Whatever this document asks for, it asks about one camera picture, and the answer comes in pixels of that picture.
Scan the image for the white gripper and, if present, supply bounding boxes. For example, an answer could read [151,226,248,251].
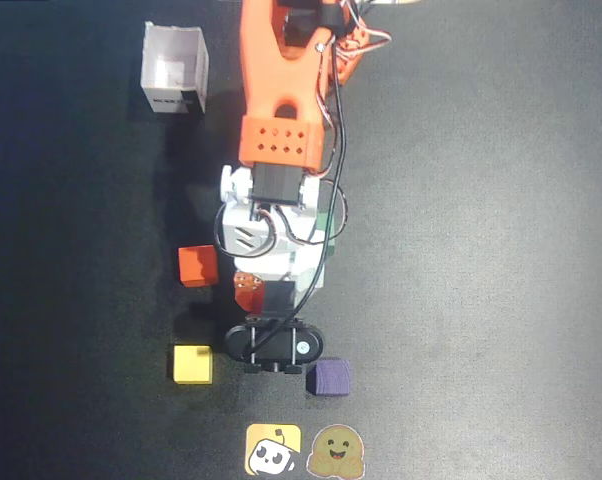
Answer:
[214,202,332,315]

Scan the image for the green wooden cube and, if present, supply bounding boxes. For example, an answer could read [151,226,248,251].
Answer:
[312,211,337,257]

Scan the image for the orange wooden cube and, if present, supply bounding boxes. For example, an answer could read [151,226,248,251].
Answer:
[177,244,220,288]

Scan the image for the purple wooden cube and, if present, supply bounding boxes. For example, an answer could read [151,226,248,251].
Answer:
[305,357,355,399]

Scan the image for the yellow wooden cube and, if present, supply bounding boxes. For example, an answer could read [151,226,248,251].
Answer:
[172,344,215,386]

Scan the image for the yellow robot sticker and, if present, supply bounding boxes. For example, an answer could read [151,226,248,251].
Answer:
[244,423,304,477]

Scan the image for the hugging face emoji sticker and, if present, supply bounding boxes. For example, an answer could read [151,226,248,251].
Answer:
[306,423,368,480]

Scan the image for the black table mat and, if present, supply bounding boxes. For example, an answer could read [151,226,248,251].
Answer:
[0,0,602,480]

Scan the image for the white open cardboard box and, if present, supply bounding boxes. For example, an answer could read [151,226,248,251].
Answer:
[139,20,211,117]

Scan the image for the black servo wire loop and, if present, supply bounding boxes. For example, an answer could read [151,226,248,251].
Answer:
[214,198,351,259]

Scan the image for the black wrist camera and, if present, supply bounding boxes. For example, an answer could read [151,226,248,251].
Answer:
[224,312,327,376]

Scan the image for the black camera cable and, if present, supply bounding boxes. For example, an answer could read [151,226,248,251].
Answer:
[248,42,351,359]

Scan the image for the red white servo wire bundle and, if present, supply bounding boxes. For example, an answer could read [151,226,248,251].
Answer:
[316,0,393,126]

